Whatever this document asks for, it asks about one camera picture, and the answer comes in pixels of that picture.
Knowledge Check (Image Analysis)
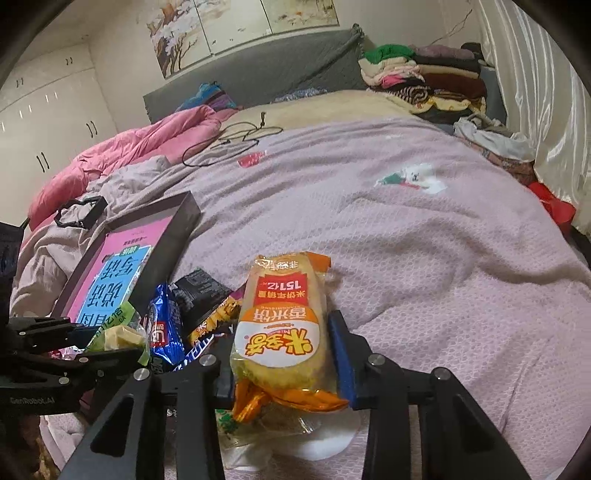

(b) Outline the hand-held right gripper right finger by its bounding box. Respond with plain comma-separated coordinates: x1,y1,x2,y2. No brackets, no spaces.
327,309,532,480

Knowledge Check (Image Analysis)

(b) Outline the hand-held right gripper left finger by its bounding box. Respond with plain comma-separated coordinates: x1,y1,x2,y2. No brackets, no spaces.
58,342,237,480

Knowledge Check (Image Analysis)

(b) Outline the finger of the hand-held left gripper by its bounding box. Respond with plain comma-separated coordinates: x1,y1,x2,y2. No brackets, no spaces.
7,318,100,354
28,348,153,391

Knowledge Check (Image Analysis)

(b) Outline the blue snack packet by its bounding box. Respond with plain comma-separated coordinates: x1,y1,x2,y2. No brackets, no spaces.
143,284,188,370

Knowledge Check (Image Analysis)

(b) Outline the yellow rice cracker packet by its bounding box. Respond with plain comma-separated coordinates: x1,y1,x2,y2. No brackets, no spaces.
229,251,350,423

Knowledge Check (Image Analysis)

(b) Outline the purple yellow snack bar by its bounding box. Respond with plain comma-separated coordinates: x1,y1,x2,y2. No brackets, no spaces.
189,286,245,347

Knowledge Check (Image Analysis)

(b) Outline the dark rectangular tray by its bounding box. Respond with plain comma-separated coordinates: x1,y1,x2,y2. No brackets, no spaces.
48,191,201,333

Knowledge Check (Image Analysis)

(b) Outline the green snack packet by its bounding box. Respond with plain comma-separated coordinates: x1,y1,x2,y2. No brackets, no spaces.
85,307,151,365

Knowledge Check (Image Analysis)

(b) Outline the dark blue chocolate bar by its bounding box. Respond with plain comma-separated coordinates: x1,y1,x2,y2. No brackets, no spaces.
152,323,236,374

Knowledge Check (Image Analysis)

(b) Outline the clear plastic snack packet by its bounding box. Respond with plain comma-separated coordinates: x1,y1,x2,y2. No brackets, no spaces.
217,406,324,462

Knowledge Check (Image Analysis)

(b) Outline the black snack packet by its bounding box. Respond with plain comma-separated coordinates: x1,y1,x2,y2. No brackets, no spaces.
168,268,234,340

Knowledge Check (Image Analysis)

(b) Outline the pink book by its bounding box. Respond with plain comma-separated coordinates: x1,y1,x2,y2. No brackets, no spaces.
67,224,174,352

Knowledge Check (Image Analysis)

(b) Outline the pink quilt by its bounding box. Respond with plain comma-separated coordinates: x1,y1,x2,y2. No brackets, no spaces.
28,105,241,232

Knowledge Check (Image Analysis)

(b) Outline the white wardrobe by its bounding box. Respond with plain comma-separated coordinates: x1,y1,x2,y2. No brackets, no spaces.
0,44,118,222

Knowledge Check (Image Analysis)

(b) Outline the beige blanket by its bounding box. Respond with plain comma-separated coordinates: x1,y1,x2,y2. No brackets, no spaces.
217,90,444,139

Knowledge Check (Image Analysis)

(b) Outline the brown patterned cloth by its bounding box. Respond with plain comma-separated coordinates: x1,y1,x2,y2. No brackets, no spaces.
485,148,539,185

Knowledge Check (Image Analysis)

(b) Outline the red bag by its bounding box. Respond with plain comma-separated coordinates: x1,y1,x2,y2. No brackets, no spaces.
527,181,578,234

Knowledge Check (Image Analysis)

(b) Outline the white crumpled cloth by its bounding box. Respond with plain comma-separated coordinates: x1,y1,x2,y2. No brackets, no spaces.
455,113,536,160

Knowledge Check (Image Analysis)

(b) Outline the dark patterned cloth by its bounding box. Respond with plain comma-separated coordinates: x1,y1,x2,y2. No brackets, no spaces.
274,88,331,103

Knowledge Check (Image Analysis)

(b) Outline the blue striped cloth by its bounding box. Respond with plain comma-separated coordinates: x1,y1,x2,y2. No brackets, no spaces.
178,82,243,112

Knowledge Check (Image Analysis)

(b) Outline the pile of folded clothes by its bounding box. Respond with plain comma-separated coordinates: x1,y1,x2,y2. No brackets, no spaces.
358,42,490,125

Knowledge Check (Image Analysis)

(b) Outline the grey padded headboard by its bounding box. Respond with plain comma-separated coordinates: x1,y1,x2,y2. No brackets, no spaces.
143,25,370,124

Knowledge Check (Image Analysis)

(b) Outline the white satin curtain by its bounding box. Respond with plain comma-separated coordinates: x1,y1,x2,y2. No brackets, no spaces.
475,0,591,259

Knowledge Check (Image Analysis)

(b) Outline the black plastic frame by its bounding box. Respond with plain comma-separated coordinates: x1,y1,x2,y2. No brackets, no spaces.
54,196,108,230

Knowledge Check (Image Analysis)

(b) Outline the black cable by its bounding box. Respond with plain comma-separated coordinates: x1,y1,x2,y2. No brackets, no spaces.
181,113,283,168

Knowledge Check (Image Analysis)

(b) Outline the wall painting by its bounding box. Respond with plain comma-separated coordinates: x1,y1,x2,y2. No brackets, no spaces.
145,0,340,80

